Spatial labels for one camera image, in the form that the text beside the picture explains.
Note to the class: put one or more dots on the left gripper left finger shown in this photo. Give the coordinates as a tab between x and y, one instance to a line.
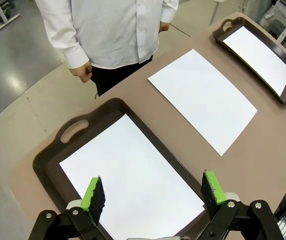
93	197

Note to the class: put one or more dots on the person's left hand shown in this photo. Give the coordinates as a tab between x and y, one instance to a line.
164	27

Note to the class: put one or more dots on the person in white shirt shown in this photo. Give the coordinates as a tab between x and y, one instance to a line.
108	32

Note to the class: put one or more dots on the person's right hand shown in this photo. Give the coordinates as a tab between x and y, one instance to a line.
81	72

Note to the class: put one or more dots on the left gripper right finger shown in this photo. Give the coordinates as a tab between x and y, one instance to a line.
214	192

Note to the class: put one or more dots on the right forearm in white sleeve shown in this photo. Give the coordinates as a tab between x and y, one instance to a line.
65	42

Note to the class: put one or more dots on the white side table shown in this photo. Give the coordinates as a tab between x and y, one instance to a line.
216	10

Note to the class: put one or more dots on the white A4 paper sheet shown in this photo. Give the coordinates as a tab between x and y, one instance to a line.
258	57
138	175

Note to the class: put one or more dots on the left forearm in white sleeve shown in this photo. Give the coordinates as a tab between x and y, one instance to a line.
169	11

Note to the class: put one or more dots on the white A4 paper stack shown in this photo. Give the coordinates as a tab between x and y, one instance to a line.
203	100

